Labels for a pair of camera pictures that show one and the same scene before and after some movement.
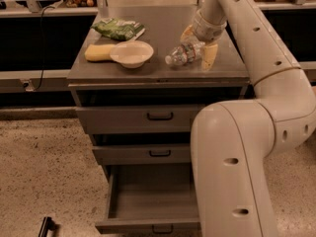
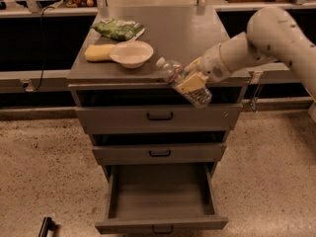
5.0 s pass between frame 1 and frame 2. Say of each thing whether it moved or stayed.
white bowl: stayed
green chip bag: stayed
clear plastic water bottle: moved
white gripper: moved
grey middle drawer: stayed
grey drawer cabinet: stayed
